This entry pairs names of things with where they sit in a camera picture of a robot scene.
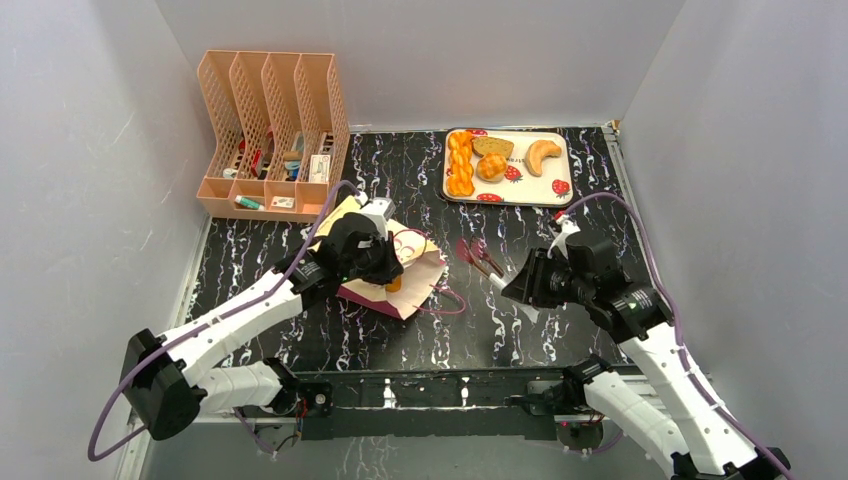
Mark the round golden fake bun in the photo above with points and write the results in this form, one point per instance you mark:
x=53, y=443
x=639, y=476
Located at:
x=491, y=167

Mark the brown fake bread slice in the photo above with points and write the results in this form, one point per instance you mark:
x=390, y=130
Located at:
x=485, y=145

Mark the white medicine box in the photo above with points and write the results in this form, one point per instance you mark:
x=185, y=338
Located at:
x=319, y=169

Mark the long golden fake baguette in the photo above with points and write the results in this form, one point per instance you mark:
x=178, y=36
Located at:
x=395, y=285

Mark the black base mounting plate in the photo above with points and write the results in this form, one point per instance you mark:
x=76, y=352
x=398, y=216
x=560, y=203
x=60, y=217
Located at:
x=580, y=433

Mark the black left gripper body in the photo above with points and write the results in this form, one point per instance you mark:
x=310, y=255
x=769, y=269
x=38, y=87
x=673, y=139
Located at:
x=375, y=266

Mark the silver metal tongs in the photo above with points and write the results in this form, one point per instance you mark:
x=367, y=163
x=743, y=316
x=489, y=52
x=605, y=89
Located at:
x=475, y=253

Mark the green white tube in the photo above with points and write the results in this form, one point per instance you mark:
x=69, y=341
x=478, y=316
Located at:
x=248, y=203

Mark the strawberry print metal tray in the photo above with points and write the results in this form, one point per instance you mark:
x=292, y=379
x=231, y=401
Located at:
x=553, y=189

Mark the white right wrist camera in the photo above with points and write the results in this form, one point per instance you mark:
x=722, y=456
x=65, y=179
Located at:
x=562, y=226

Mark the orange braided fake bread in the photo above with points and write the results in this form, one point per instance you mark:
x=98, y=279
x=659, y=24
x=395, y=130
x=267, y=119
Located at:
x=460, y=170

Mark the aluminium frame rail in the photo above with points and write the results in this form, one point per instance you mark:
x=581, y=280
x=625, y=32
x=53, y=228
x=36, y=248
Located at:
x=168, y=406

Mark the tan fake bread roll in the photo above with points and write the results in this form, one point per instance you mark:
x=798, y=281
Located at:
x=537, y=153

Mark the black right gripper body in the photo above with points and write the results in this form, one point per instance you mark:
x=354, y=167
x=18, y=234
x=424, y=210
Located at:
x=526, y=283

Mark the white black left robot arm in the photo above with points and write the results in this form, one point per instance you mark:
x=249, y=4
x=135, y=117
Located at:
x=192, y=351

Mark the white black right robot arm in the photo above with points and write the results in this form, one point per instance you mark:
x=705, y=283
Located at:
x=692, y=436

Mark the small white card box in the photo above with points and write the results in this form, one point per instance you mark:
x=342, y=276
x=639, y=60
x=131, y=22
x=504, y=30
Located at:
x=282, y=203

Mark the pink paper gift bag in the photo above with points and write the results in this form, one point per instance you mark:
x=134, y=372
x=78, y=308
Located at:
x=420, y=257

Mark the peach plastic file organizer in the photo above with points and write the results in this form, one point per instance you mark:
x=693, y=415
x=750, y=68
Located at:
x=270, y=112

